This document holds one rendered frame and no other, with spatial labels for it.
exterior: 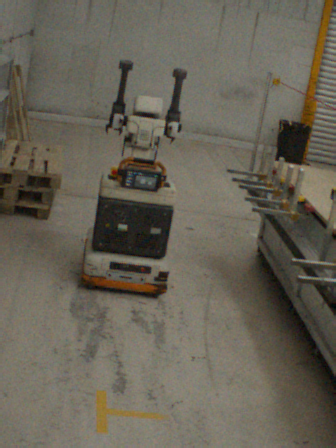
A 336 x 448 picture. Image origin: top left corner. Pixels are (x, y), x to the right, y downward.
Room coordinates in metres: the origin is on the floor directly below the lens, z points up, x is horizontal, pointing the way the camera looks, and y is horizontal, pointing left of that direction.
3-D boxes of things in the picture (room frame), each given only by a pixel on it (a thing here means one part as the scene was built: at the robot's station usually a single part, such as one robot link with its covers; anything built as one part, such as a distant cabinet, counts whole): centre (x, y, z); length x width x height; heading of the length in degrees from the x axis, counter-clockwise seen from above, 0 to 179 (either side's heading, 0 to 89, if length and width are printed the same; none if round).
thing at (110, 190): (4.53, 0.26, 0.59); 0.55 x 0.34 x 0.83; 98
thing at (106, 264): (4.30, 0.21, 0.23); 0.41 x 0.02 x 0.08; 98
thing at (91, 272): (4.62, 0.28, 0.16); 0.67 x 0.64 x 0.25; 8
